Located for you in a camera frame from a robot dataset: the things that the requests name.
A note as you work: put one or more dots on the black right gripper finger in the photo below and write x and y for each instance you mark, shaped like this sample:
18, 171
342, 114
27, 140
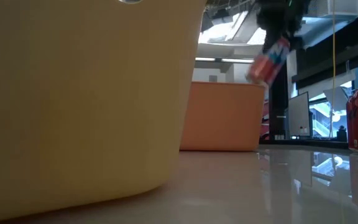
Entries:
269, 40
297, 42

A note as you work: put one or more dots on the yellow plastic bin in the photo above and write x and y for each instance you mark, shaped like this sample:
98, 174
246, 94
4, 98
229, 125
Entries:
73, 109

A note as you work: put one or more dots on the ceiling strip light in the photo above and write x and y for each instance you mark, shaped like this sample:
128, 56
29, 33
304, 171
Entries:
205, 59
238, 60

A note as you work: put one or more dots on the red and white packet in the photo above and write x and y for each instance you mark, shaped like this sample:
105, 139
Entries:
267, 63

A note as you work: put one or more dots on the small black object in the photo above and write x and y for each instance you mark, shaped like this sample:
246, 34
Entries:
341, 135

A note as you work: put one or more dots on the orange plastic bin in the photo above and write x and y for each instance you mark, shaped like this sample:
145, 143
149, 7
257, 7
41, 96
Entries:
222, 118

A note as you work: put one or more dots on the white ceiling box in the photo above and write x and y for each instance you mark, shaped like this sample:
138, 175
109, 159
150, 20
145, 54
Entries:
343, 7

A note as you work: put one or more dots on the grey monitor screen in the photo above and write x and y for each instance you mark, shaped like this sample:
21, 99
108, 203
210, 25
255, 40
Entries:
298, 115

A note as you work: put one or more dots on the black pillar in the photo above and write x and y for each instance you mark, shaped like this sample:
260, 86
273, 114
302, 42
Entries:
278, 105

